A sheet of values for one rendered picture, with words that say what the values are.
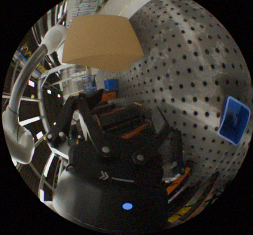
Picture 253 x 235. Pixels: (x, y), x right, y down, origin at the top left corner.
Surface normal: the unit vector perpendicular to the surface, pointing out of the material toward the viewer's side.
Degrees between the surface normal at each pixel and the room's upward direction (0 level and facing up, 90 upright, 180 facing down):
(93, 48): 90
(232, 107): 0
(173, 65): 0
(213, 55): 0
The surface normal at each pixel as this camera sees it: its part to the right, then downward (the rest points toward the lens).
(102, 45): 0.47, 0.04
